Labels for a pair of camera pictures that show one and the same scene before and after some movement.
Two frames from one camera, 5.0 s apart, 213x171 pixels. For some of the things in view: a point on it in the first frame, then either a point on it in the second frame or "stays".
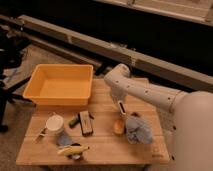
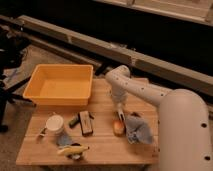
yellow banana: [73, 150] stays
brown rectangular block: [86, 124] stays
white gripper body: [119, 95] -> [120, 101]
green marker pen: [74, 122] stays
